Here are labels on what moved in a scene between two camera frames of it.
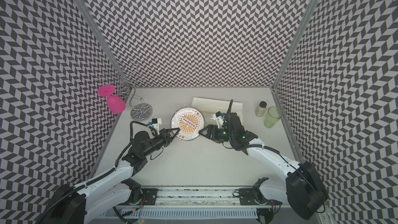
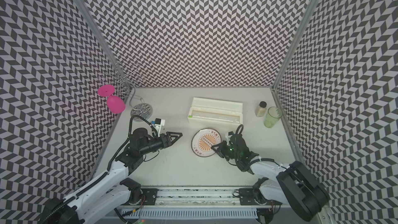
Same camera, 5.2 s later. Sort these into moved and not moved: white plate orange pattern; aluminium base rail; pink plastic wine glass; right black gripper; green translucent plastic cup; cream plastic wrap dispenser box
Moved: right black gripper; white plate orange pattern
Not moved: aluminium base rail; cream plastic wrap dispenser box; green translucent plastic cup; pink plastic wine glass
